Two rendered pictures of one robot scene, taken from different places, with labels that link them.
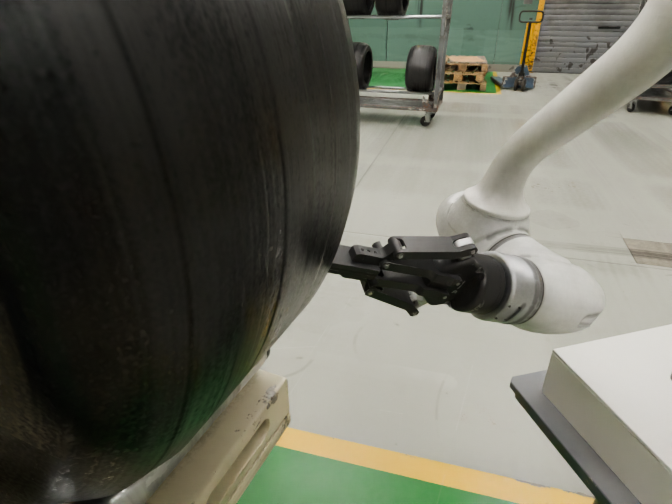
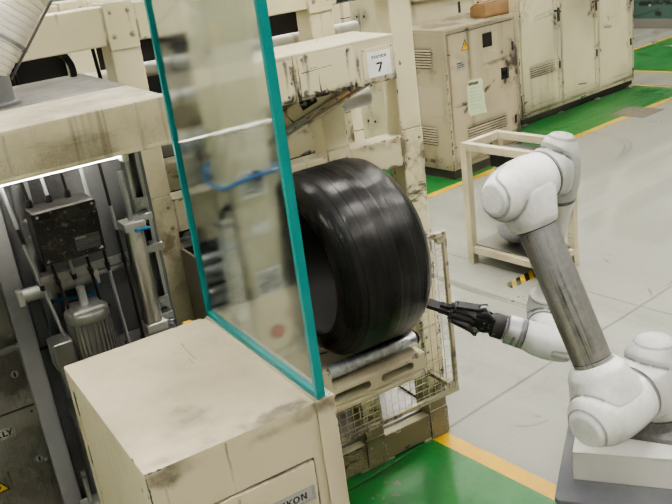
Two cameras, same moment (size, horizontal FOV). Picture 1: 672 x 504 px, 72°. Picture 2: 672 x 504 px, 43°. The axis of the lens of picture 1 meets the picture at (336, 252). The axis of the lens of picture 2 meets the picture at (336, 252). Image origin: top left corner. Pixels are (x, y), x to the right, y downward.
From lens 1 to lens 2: 2.15 m
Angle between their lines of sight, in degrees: 35
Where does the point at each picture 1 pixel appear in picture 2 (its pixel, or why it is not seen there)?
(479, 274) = (494, 321)
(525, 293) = (514, 332)
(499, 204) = (538, 295)
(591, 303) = (556, 345)
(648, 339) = not seen: hidden behind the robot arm
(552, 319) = (532, 348)
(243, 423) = (401, 359)
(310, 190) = (400, 284)
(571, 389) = not seen: hidden behind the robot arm
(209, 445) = (388, 362)
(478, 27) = not seen: outside the picture
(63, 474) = (347, 332)
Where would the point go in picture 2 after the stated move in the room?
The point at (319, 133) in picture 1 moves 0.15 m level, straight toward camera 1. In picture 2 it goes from (404, 272) to (377, 294)
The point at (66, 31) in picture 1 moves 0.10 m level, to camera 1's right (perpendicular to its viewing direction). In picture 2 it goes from (356, 264) to (387, 268)
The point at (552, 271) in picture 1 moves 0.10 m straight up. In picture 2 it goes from (535, 327) to (534, 296)
